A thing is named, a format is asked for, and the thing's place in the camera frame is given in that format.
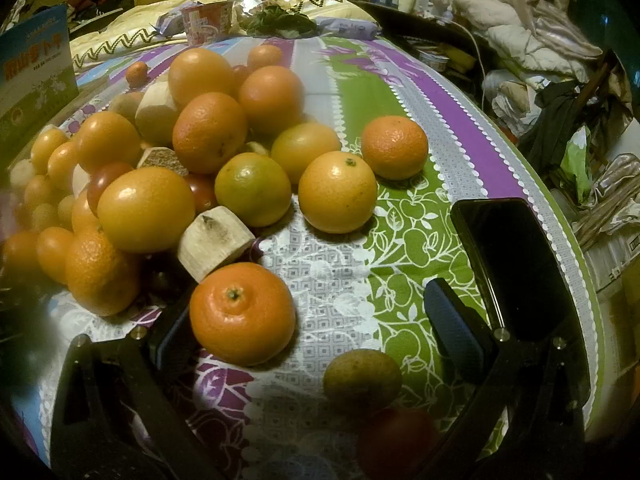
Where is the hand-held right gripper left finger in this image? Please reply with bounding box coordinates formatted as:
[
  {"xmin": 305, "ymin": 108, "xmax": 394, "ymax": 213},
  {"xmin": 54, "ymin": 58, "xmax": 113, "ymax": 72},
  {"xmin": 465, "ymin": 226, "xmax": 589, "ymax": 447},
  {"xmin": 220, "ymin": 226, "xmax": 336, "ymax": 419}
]
[{"xmin": 49, "ymin": 292, "xmax": 226, "ymax": 480}]

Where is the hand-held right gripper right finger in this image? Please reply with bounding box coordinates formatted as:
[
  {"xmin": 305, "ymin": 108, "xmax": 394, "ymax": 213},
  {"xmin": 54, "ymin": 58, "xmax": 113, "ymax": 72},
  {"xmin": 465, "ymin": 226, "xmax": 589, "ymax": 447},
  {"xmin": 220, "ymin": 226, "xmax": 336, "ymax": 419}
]
[{"xmin": 419, "ymin": 277, "xmax": 587, "ymax": 480}]

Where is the orange tomato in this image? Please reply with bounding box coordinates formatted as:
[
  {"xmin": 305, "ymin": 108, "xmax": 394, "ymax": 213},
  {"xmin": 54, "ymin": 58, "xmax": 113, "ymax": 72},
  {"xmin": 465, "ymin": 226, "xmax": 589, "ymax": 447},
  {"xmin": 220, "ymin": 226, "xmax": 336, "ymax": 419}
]
[
  {"xmin": 361, "ymin": 115, "xmax": 430, "ymax": 181},
  {"xmin": 298, "ymin": 151, "xmax": 379, "ymax": 235},
  {"xmin": 189, "ymin": 261, "xmax": 297, "ymax": 367}
]

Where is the small brownish fruit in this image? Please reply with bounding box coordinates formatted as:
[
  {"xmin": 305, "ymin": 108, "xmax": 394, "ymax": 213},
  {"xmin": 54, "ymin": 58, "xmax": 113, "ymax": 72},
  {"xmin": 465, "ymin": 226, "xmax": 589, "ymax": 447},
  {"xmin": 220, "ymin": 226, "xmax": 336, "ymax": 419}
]
[{"xmin": 322, "ymin": 349, "xmax": 403, "ymax": 417}]

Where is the striped floral bedsheet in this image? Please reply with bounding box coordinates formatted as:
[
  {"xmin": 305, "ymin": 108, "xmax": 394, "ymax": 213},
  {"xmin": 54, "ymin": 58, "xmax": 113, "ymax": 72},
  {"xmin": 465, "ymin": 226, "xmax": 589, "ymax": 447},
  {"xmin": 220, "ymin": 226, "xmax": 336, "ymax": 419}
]
[{"xmin": 10, "ymin": 30, "xmax": 608, "ymax": 480}]

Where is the cluster of small kumquats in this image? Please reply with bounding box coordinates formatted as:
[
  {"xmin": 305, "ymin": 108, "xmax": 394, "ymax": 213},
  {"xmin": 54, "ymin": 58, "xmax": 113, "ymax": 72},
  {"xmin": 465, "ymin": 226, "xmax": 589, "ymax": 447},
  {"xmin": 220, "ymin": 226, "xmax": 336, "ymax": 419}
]
[{"xmin": 0, "ymin": 127, "xmax": 81, "ymax": 286}]

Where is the striped satin fabric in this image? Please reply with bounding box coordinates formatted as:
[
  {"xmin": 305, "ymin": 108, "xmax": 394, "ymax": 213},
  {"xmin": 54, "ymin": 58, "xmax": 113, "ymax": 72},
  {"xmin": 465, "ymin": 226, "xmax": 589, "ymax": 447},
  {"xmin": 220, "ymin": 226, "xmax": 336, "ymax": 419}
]
[{"xmin": 570, "ymin": 152, "xmax": 640, "ymax": 251}]

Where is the green plastic bag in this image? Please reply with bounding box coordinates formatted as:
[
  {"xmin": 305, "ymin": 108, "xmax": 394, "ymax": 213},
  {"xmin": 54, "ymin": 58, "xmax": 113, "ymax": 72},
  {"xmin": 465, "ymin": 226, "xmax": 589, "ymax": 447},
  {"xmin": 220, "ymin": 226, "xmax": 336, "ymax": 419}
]
[{"xmin": 560, "ymin": 127, "xmax": 593, "ymax": 201}]

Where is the pile of oranges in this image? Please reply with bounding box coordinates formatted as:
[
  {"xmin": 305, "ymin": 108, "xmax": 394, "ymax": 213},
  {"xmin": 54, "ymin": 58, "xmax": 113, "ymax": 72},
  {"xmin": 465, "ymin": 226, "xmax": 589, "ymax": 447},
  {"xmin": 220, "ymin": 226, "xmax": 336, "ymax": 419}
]
[{"xmin": 65, "ymin": 44, "xmax": 342, "ymax": 318}]

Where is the white crumpled bag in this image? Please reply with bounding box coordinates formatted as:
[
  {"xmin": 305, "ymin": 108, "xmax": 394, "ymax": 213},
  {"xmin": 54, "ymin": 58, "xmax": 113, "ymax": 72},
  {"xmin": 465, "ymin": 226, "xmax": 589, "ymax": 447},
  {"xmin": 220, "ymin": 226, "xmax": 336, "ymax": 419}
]
[{"xmin": 482, "ymin": 70, "xmax": 538, "ymax": 136}]

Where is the black cloth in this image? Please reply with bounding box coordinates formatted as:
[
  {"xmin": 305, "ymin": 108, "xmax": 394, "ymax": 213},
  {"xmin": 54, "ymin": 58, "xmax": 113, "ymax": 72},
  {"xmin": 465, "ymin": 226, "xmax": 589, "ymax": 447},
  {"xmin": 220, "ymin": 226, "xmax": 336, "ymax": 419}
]
[{"xmin": 520, "ymin": 77, "xmax": 621, "ymax": 186}]

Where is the brown round fruit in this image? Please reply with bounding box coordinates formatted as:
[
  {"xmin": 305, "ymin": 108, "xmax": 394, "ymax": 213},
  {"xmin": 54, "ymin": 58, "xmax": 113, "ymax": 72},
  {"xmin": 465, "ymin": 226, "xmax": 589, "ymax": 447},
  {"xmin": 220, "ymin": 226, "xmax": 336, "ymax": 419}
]
[{"xmin": 108, "ymin": 91, "xmax": 145, "ymax": 126}]

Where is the yogurt cup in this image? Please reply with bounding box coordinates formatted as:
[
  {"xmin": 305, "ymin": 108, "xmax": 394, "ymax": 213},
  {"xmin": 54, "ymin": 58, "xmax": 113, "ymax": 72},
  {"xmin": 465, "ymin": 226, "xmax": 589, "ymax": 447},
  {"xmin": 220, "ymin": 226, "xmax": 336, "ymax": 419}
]
[{"xmin": 417, "ymin": 50, "xmax": 451, "ymax": 73}]

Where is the blue cardboard box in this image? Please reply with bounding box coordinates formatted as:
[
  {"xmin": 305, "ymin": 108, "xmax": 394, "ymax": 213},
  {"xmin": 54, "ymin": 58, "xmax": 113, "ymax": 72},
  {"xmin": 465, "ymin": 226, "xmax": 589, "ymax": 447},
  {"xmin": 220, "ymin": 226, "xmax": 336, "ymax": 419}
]
[{"xmin": 0, "ymin": 4, "xmax": 81, "ymax": 171}]

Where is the black side table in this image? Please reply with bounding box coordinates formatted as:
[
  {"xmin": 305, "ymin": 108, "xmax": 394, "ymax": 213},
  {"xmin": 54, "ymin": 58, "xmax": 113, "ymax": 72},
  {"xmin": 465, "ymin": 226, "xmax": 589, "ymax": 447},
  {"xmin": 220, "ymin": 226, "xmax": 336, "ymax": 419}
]
[{"xmin": 360, "ymin": 2, "xmax": 481, "ymax": 51}]

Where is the pile of white clothes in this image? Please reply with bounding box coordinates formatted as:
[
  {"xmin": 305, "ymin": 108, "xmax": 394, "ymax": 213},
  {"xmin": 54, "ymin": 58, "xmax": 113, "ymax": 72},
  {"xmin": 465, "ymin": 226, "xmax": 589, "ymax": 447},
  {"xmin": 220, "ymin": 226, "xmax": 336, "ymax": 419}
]
[{"xmin": 452, "ymin": 0, "xmax": 603, "ymax": 83}]

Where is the cream zigzag quilt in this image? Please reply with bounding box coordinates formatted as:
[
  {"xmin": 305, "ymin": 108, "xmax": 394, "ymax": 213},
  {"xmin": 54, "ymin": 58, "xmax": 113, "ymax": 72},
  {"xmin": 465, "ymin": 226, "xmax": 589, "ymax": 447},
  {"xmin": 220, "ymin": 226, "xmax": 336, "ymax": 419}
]
[{"xmin": 69, "ymin": 0, "xmax": 381, "ymax": 73}]

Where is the purple snack packet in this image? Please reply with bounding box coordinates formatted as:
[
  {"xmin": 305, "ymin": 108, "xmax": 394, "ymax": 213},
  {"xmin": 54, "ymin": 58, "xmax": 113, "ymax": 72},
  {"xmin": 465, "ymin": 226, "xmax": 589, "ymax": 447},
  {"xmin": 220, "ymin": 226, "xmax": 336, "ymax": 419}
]
[{"xmin": 156, "ymin": 10, "xmax": 190, "ymax": 37}]

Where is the red instant noodle cup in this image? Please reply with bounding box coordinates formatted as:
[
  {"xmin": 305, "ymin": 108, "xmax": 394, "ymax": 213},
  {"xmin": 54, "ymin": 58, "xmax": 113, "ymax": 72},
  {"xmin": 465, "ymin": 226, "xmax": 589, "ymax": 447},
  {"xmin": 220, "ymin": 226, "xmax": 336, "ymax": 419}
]
[{"xmin": 181, "ymin": 1, "xmax": 235, "ymax": 45}]

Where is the leafy green vegetable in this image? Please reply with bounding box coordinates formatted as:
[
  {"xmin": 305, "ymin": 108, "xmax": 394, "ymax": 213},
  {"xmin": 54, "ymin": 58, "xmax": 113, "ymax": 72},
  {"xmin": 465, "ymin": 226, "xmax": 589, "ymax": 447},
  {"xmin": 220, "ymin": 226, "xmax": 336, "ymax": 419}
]
[{"xmin": 247, "ymin": 6, "xmax": 321, "ymax": 38}]

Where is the shiny foil packet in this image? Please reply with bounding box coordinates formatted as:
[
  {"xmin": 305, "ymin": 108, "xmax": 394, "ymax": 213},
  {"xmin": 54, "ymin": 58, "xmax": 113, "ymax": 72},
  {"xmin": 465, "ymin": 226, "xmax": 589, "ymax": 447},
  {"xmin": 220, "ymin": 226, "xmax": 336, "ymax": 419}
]
[{"xmin": 235, "ymin": 0, "xmax": 281, "ymax": 16}]

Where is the white cable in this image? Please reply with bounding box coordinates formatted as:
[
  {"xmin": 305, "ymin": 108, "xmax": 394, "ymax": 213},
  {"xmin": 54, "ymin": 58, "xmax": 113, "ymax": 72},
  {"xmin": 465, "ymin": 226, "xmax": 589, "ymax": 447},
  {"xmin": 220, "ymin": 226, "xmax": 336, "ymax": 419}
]
[{"xmin": 435, "ymin": 17, "xmax": 488, "ymax": 111}]

